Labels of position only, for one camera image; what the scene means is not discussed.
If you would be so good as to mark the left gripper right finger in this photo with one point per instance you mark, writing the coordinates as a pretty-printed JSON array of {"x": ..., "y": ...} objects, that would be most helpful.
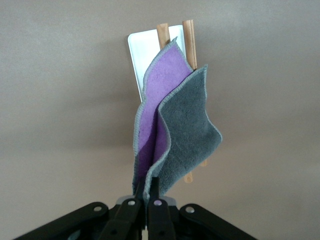
[{"x": 165, "y": 222}]

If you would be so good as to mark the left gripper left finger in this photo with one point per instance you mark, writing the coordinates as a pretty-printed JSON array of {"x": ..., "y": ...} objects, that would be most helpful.
[{"x": 120, "y": 220}]

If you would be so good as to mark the grey and purple towel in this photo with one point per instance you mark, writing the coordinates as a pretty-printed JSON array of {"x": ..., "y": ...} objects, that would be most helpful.
[{"x": 185, "y": 120}]

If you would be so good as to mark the white rack base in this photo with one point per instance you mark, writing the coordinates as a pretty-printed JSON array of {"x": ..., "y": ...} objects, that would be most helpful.
[{"x": 142, "y": 50}]

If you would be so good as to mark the wooden rack rod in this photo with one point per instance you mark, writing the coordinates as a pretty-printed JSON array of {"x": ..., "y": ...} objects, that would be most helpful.
[
  {"x": 163, "y": 35},
  {"x": 190, "y": 42}
]

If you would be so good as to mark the brown table mat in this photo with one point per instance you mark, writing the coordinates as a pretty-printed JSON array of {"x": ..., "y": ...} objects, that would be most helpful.
[{"x": 62, "y": 100}]

